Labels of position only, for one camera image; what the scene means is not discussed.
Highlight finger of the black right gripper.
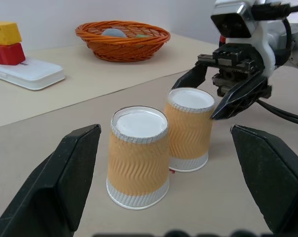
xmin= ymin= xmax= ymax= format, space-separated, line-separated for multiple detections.
xmin=171 ymin=64 xmax=209 ymax=89
xmin=210 ymin=75 xmax=273 ymax=121

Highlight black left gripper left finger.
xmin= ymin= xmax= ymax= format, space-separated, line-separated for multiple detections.
xmin=0 ymin=123 xmax=102 ymax=237

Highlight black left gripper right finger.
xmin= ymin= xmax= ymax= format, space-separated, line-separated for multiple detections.
xmin=230 ymin=123 xmax=298 ymax=237

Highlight orange ribbed paper cup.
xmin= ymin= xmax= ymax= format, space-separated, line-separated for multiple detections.
xmin=106 ymin=106 xmax=170 ymax=210
xmin=163 ymin=87 xmax=216 ymax=173

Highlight orange wicker basket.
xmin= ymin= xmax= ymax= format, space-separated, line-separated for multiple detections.
xmin=74 ymin=21 xmax=171 ymax=63

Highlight blue-grey round object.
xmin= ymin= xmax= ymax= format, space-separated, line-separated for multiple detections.
xmin=101 ymin=28 xmax=127 ymax=39

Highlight beige table mat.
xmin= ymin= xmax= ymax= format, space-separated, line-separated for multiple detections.
xmin=0 ymin=32 xmax=220 ymax=129

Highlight white plastic case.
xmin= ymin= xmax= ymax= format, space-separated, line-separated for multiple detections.
xmin=0 ymin=56 xmax=66 ymax=91

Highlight red foam block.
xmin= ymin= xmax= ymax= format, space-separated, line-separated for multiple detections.
xmin=0 ymin=42 xmax=27 ymax=66

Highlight yellow foam block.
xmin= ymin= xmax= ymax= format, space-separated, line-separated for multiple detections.
xmin=0 ymin=21 xmax=23 ymax=46

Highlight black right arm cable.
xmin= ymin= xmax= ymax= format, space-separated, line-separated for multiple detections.
xmin=250 ymin=0 xmax=298 ymax=67
xmin=256 ymin=97 xmax=298 ymax=128

